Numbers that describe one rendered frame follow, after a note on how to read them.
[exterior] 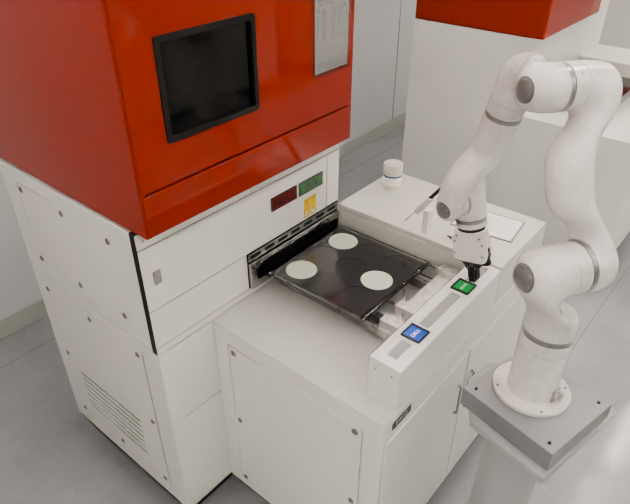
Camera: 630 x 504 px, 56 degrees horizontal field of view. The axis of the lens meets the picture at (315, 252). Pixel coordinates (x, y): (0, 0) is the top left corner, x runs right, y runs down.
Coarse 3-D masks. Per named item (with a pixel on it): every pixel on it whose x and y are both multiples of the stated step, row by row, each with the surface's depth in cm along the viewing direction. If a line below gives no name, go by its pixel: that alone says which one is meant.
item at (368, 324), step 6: (282, 282) 194; (294, 288) 191; (306, 294) 188; (318, 300) 186; (324, 306) 185; (336, 312) 183; (348, 318) 180; (360, 324) 178; (366, 324) 176; (372, 324) 174; (378, 324) 174; (372, 330) 175
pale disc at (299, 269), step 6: (294, 264) 190; (300, 264) 190; (306, 264) 190; (312, 264) 190; (288, 270) 188; (294, 270) 188; (300, 270) 188; (306, 270) 188; (312, 270) 188; (294, 276) 185; (300, 276) 185; (306, 276) 185
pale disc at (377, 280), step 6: (366, 276) 185; (372, 276) 185; (378, 276) 185; (384, 276) 185; (390, 276) 185; (366, 282) 182; (372, 282) 182; (378, 282) 182; (384, 282) 182; (390, 282) 182; (372, 288) 180; (378, 288) 180; (384, 288) 180
